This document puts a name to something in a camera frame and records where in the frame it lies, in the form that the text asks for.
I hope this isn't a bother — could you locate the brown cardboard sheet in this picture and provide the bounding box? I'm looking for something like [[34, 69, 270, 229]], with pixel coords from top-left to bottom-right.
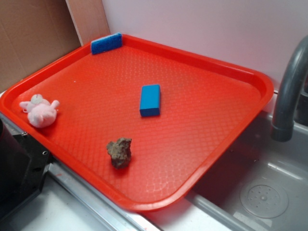
[[0, 0, 110, 91]]

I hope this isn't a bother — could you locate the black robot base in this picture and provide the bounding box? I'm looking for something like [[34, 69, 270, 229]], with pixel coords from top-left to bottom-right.
[[0, 122, 51, 221]]

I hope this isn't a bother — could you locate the pink plush toy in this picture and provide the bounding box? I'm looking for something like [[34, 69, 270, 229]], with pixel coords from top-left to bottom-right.
[[19, 94, 60, 128]]

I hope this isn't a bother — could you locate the blue rectangular block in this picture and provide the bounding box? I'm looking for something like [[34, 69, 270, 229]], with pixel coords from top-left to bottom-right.
[[140, 84, 161, 117]]

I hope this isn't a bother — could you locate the blue sponge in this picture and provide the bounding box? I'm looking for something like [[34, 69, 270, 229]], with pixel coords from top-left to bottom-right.
[[90, 33, 123, 54]]

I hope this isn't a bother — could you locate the grey toy sink basin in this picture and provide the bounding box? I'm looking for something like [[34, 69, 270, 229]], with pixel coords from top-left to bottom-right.
[[144, 101, 308, 231]]

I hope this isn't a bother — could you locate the red plastic tray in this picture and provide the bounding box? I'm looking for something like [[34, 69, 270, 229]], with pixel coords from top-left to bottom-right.
[[0, 35, 274, 212]]

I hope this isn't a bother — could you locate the grey sink faucet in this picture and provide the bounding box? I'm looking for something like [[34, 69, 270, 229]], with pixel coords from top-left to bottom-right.
[[270, 37, 308, 142]]

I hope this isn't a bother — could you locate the brown rough rock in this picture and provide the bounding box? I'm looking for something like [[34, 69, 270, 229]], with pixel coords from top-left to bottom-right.
[[106, 137, 132, 169]]

